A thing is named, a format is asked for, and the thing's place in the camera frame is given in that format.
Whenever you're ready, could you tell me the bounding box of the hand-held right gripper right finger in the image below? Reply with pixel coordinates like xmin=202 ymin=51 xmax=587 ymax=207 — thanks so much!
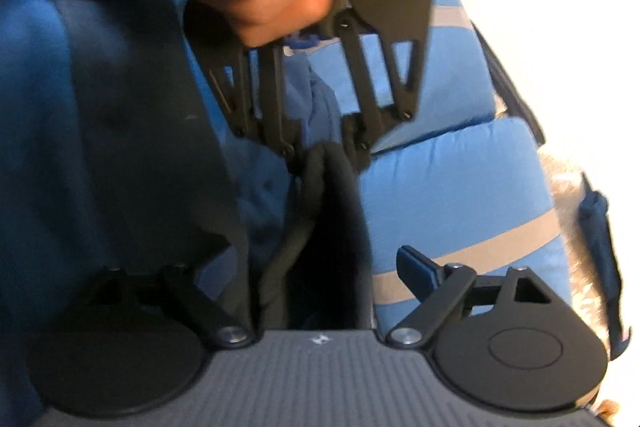
xmin=385 ymin=244 xmax=557 ymax=350

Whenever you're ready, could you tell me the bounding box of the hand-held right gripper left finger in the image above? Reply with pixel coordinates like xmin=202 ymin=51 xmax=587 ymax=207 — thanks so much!
xmin=94 ymin=263 xmax=253 ymax=350

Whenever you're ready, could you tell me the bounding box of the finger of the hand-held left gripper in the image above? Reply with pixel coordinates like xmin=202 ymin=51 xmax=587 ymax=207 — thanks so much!
xmin=182 ymin=0 xmax=308 ymax=160
xmin=330 ymin=7 xmax=428 ymax=170

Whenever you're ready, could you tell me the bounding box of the blue fleece jacket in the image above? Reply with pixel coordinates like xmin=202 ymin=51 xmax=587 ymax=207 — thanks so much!
xmin=0 ymin=0 xmax=381 ymax=413

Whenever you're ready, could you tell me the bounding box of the blue pillow with grey stripes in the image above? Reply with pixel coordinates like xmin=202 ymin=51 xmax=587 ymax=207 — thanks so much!
xmin=282 ymin=0 xmax=501 ymax=155
xmin=357 ymin=117 xmax=575 ymax=333

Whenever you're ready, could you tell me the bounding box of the dark grey folded cloth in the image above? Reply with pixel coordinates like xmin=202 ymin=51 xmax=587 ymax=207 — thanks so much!
xmin=472 ymin=24 xmax=547 ymax=150

